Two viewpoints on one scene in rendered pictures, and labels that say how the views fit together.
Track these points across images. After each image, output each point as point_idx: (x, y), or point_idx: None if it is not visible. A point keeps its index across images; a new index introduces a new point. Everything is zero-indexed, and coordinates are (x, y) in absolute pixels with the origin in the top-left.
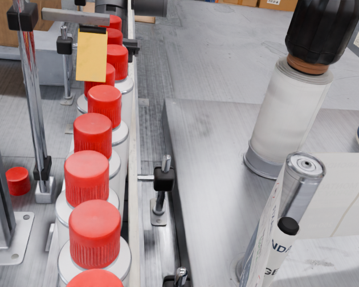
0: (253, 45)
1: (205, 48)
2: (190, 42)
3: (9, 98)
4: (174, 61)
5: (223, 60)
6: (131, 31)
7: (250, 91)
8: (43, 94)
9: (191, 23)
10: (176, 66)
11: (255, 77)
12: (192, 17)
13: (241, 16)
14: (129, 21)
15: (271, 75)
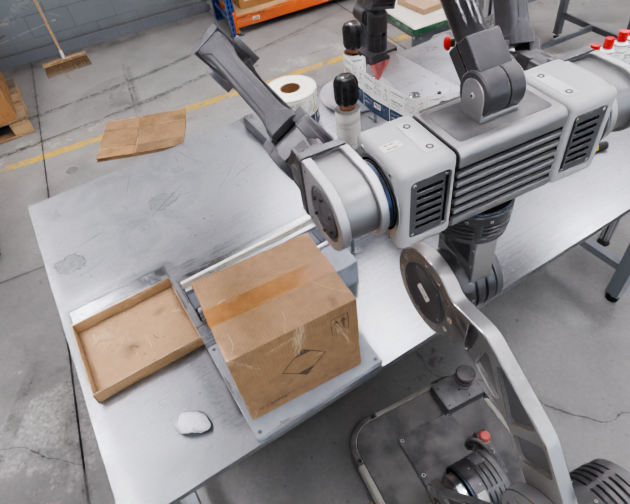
0: (170, 212)
1: (205, 233)
2: (199, 245)
3: (379, 273)
4: (249, 237)
5: (220, 217)
6: (268, 238)
7: (261, 190)
8: (360, 264)
9: (147, 264)
10: (256, 232)
11: (237, 194)
12: (125, 272)
13: (86, 243)
14: (250, 249)
15: (224, 189)
